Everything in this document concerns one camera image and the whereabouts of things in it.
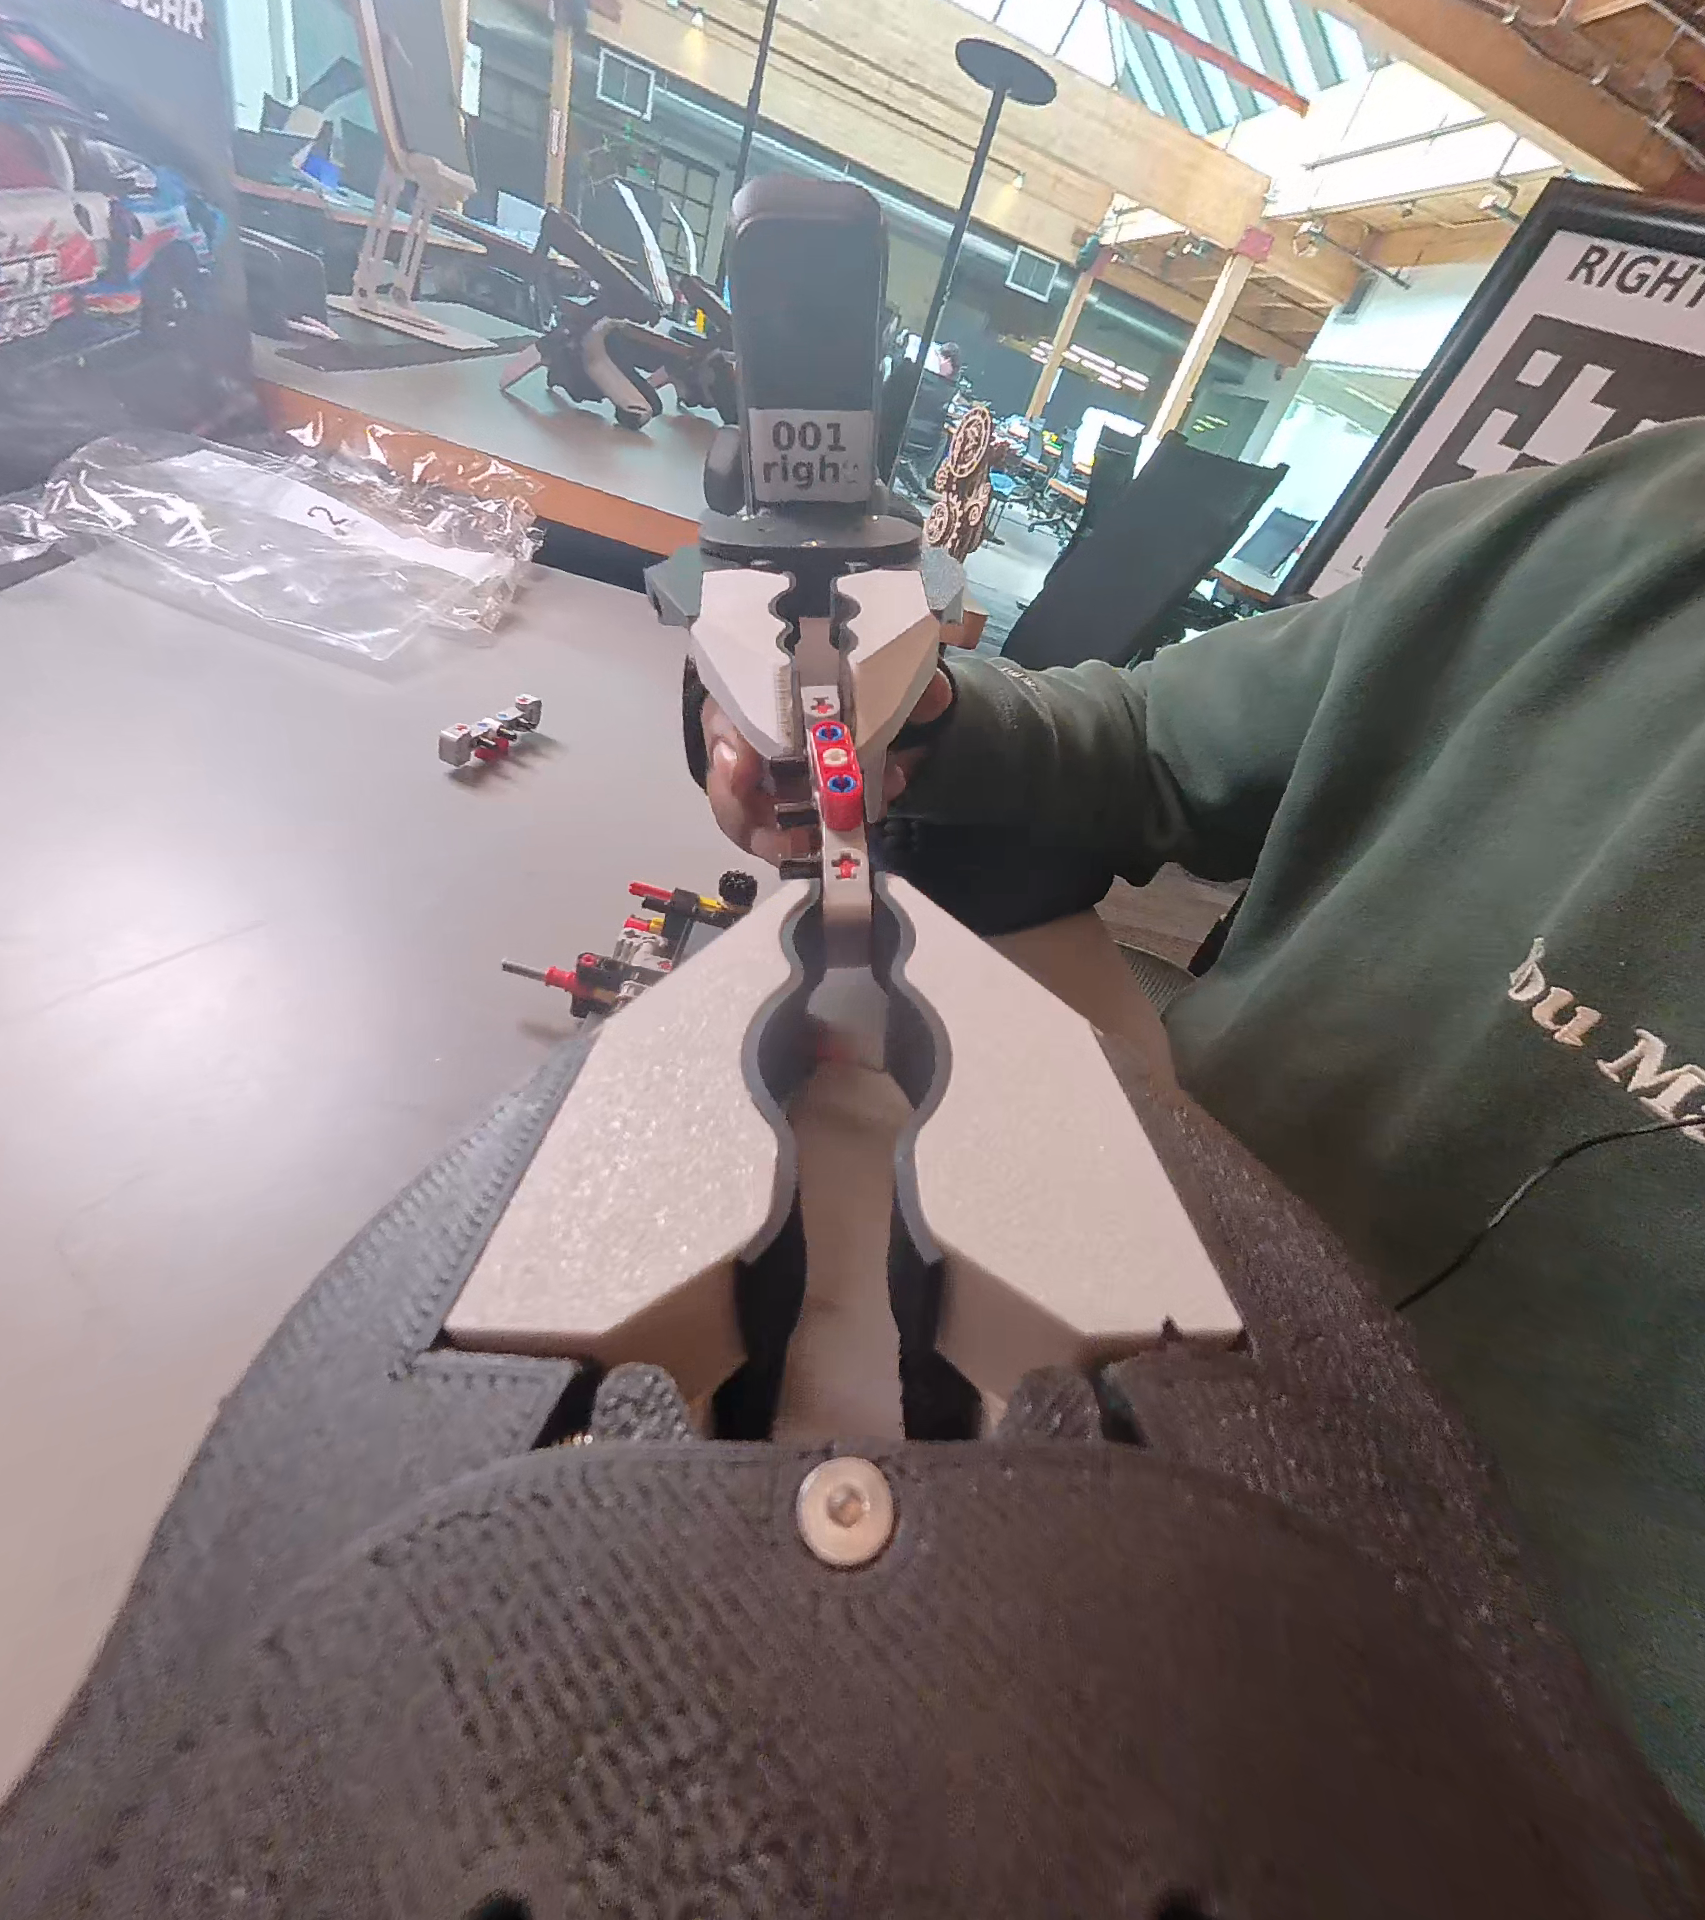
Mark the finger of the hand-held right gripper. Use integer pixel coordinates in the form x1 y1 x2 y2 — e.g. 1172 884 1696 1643
684 566 815 769
830 575 945 822

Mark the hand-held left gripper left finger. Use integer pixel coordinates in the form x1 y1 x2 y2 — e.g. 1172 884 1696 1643
440 883 813 1409

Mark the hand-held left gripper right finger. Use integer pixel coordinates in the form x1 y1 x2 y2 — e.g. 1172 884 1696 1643
871 879 1246 1423

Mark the grey lego beam red link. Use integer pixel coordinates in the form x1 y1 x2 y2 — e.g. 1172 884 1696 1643
774 683 878 967

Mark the lego car chassis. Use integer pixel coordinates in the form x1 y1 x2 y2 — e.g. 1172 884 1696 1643
499 870 767 1033

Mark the grey lego beam assembly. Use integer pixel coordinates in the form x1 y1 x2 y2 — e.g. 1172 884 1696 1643
439 691 548 781

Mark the person's right forearm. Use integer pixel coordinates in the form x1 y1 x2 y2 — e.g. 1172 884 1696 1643
878 596 1340 936

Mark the black lego set box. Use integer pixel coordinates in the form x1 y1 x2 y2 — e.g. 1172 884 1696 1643
0 0 265 512

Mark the wooden gear model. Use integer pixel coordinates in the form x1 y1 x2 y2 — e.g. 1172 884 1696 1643
917 397 1016 570

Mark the dark folded machine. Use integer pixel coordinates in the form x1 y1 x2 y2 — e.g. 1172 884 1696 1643
499 173 740 432

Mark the black mesh chair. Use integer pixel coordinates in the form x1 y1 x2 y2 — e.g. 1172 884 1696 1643
1003 432 1293 673

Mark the black pole stand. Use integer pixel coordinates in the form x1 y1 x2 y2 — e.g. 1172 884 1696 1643
875 37 1060 499

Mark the wooden workbench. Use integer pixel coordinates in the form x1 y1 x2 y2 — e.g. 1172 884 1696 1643
235 173 710 561

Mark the plywood stand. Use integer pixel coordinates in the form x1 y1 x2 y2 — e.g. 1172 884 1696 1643
326 0 495 324

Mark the person in green hoodie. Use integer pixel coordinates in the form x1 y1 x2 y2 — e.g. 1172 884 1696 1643
1164 413 1705 1920

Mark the framed marker sign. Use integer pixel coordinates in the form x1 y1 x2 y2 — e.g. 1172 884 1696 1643
1279 180 1705 610

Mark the black thin cable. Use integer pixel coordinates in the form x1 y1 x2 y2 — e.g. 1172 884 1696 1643
1393 1098 1705 1314

